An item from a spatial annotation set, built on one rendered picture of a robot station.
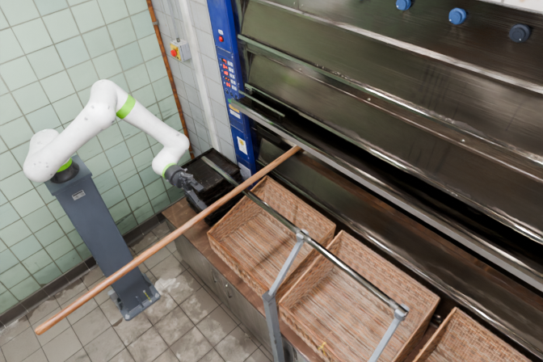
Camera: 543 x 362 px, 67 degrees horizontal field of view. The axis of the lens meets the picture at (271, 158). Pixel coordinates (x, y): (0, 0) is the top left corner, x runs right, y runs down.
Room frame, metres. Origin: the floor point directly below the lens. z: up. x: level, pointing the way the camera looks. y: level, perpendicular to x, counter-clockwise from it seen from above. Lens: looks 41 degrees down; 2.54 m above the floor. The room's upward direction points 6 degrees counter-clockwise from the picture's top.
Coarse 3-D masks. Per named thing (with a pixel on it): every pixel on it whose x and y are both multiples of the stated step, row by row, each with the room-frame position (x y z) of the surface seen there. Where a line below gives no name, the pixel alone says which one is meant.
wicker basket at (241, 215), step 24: (264, 192) 1.75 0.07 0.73; (288, 192) 1.61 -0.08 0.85; (240, 216) 1.62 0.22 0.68; (264, 216) 1.69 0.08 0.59; (288, 216) 1.57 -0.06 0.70; (312, 216) 1.46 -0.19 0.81; (216, 240) 1.43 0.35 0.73; (240, 240) 1.52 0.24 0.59; (264, 240) 1.50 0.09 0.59; (288, 240) 1.48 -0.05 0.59; (240, 264) 1.25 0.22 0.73; (264, 264) 1.34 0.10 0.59; (264, 288) 1.10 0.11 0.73; (288, 288) 1.13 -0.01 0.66
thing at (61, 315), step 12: (288, 156) 1.53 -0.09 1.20; (264, 168) 1.45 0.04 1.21; (252, 180) 1.38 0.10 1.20; (216, 204) 1.25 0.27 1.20; (204, 216) 1.20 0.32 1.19; (180, 228) 1.14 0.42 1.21; (168, 240) 1.09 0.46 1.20; (144, 252) 1.04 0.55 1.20; (132, 264) 0.99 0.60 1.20; (120, 276) 0.94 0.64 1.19; (96, 288) 0.89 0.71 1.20; (84, 300) 0.85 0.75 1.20; (60, 312) 0.81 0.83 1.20; (72, 312) 0.82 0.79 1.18; (48, 324) 0.77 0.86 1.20
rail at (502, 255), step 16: (256, 112) 1.60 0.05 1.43; (288, 128) 1.45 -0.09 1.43; (304, 144) 1.35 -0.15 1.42; (336, 160) 1.21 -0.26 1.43; (368, 176) 1.10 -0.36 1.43; (416, 208) 0.92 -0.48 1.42; (448, 224) 0.83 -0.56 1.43; (480, 240) 0.76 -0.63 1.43; (496, 256) 0.70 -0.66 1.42; (528, 272) 0.63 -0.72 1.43
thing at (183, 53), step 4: (172, 40) 2.31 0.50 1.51; (176, 40) 2.31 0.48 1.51; (180, 40) 2.30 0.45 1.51; (184, 40) 2.30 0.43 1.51; (172, 44) 2.27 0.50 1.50; (176, 44) 2.25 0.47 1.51; (180, 44) 2.25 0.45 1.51; (184, 44) 2.25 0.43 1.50; (188, 44) 2.27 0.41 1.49; (172, 48) 2.28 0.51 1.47; (180, 48) 2.23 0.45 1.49; (184, 48) 2.25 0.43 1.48; (188, 48) 2.26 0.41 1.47; (176, 52) 2.25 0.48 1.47; (180, 52) 2.23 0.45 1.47; (184, 52) 2.24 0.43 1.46; (188, 52) 2.26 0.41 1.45; (176, 56) 2.26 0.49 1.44; (180, 56) 2.23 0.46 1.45; (184, 56) 2.24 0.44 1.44; (188, 56) 2.26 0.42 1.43; (180, 60) 2.23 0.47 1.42; (184, 60) 2.24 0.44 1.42
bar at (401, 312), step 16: (208, 160) 1.59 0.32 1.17; (224, 176) 1.47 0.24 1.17; (272, 208) 1.22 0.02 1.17; (288, 224) 1.12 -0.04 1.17; (304, 240) 1.04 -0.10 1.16; (288, 256) 1.02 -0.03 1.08; (336, 256) 0.94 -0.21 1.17; (352, 272) 0.86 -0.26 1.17; (272, 288) 0.95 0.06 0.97; (368, 288) 0.79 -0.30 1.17; (272, 304) 0.91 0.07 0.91; (272, 320) 0.91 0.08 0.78; (400, 320) 0.67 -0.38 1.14; (272, 336) 0.91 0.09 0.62; (384, 336) 0.65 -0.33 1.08
